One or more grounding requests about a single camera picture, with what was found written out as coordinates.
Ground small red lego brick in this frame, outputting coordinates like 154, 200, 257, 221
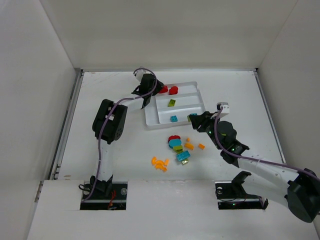
158, 85, 169, 94

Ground red round lego brick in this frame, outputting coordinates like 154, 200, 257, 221
168, 86, 179, 95

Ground teal square lego brick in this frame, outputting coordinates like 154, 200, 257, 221
170, 115, 178, 123

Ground red lego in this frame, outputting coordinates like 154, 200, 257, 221
168, 135, 181, 142

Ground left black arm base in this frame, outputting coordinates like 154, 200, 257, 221
79, 181, 128, 211

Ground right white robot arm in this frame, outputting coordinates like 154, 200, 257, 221
189, 109, 320, 223

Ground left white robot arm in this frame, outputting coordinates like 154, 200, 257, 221
89, 67, 164, 196

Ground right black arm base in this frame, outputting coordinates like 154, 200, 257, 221
214, 171, 269, 210

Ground small orange lego brick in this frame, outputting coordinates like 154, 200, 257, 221
198, 143, 205, 150

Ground white divided sorting tray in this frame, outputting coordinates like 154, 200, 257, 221
144, 81, 206, 130

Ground orange curved lego brick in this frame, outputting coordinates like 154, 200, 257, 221
184, 142, 194, 150

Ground lime green lego in stack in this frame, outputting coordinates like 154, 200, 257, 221
172, 145, 183, 154

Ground teal long lego brick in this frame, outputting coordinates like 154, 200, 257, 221
176, 150, 191, 162

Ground teal rounded lego brick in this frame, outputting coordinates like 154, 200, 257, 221
168, 138, 182, 149

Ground orange arch lego pieces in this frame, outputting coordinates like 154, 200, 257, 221
151, 156, 170, 172

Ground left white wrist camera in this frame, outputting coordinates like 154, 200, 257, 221
134, 69, 146, 82

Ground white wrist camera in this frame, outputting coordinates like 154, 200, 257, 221
216, 102, 230, 118
134, 69, 146, 82

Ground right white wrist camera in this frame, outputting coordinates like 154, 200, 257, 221
216, 102, 230, 118

